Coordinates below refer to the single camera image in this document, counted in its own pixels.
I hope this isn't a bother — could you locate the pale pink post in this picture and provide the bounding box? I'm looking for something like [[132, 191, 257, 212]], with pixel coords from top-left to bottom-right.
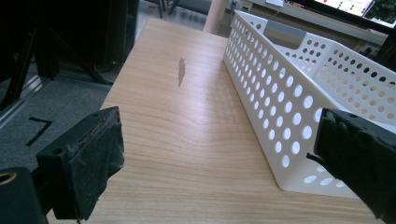
[[203, 0, 230, 35]]

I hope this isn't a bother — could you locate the computer monitor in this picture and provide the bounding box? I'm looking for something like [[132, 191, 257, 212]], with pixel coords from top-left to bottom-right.
[[289, 0, 396, 30]]

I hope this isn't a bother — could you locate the black metal stand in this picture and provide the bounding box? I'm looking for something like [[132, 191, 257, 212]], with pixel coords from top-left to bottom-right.
[[0, 0, 140, 110]]

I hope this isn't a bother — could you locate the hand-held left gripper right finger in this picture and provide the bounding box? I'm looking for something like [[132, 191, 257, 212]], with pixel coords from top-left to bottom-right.
[[305, 107, 396, 224]]

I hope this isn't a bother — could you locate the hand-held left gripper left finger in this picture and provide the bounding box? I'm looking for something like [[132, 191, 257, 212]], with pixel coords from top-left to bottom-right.
[[35, 105, 125, 222]]

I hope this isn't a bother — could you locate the white perforated plastic basket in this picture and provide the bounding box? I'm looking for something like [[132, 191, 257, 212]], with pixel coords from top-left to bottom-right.
[[222, 8, 396, 200]]

